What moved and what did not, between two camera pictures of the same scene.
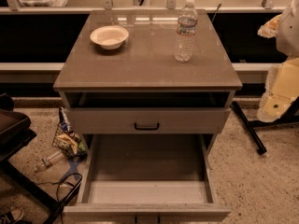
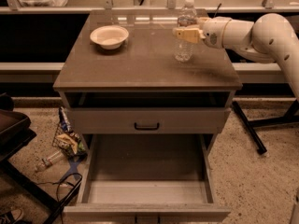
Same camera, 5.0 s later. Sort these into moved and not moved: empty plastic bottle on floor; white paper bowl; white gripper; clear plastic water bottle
Moved: white gripper
Not moved: white paper bowl; clear plastic water bottle; empty plastic bottle on floor
